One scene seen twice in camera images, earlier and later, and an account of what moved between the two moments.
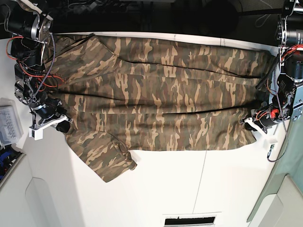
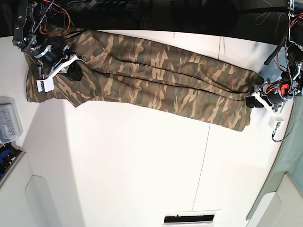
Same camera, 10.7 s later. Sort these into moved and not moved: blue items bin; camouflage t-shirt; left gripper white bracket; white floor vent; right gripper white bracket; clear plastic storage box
Moved: left gripper white bracket; right gripper white bracket; camouflage t-shirt
Not moved: white floor vent; blue items bin; clear plastic storage box
